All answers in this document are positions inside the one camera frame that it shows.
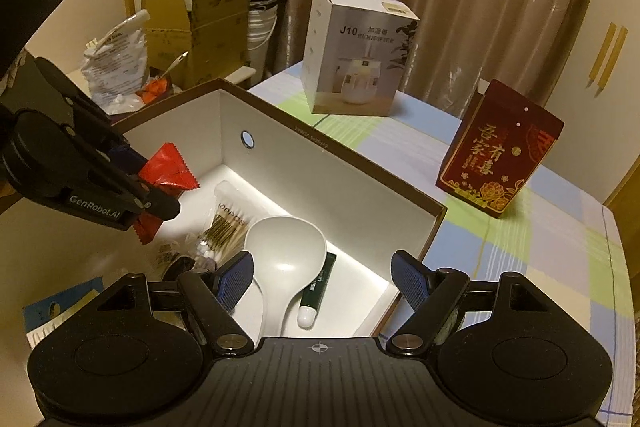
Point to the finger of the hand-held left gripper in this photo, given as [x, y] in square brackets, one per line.
[127, 159]
[150, 199]

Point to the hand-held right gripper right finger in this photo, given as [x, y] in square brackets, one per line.
[410, 279]

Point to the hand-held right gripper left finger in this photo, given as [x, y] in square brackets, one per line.
[235, 279]

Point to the red snack packet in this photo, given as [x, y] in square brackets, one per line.
[170, 167]

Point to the pack of wooden cotton swabs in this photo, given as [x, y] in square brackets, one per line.
[225, 227]

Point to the white rice spoon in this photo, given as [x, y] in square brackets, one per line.
[285, 247]

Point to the black tube with white cap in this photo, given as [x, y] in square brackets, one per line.
[315, 292]

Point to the blue tube with white cap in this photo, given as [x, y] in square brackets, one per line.
[60, 304]

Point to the brown cardboard storage box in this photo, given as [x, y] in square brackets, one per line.
[320, 167]

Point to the orange plastic item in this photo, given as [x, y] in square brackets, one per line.
[154, 91]

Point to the printed plastic bag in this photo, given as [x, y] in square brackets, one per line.
[117, 62]

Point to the metal spoon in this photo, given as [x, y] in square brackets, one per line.
[175, 64]

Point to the plaid tablecloth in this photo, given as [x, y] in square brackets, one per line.
[525, 257]

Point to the red gift box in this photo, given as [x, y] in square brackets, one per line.
[495, 157]

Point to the tall cardboard box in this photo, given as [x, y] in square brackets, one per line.
[220, 32]

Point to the white bristle brush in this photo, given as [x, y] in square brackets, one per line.
[45, 336]

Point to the white buckets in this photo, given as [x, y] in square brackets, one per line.
[262, 34]

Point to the white humidifier box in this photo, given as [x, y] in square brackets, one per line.
[360, 57]

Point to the yellow wall strips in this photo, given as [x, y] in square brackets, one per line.
[607, 54]

